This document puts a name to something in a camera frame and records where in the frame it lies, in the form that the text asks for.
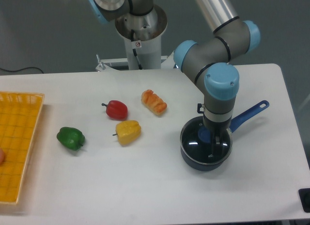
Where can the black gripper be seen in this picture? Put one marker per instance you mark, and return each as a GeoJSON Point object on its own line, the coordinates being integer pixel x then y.
{"type": "Point", "coordinates": [217, 130]}

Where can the glass lid blue knob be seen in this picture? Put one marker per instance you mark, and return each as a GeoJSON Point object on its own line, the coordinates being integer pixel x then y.
{"type": "Point", "coordinates": [196, 148]}

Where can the dark blue saucepan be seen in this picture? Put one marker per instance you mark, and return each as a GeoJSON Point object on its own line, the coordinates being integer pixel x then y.
{"type": "Point", "coordinates": [246, 115]}

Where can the yellow bell pepper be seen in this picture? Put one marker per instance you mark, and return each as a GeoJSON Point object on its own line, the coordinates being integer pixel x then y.
{"type": "Point", "coordinates": [127, 131]}

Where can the green bell pepper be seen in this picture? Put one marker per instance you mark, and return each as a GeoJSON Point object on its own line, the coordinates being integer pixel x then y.
{"type": "Point", "coordinates": [71, 138]}

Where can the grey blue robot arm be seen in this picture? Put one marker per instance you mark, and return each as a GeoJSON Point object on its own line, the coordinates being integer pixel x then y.
{"type": "Point", "coordinates": [206, 65]}

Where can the orange bread loaf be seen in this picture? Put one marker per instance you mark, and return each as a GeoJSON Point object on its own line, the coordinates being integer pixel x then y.
{"type": "Point", "coordinates": [153, 102]}

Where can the black device table corner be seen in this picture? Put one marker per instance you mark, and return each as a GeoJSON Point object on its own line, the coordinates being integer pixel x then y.
{"type": "Point", "coordinates": [304, 195]}

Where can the red bell pepper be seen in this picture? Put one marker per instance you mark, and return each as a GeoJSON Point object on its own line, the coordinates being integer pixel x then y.
{"type": "Point", "coordinates": [116, 110]}

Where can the yellow woven basket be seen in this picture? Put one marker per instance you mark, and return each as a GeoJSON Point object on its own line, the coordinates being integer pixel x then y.
{"type": "Point", "coordinates": [19, 115]}

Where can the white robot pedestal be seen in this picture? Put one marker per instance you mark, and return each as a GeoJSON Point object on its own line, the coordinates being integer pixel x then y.
{"type": "Point", "coordinates": [142, 38]}

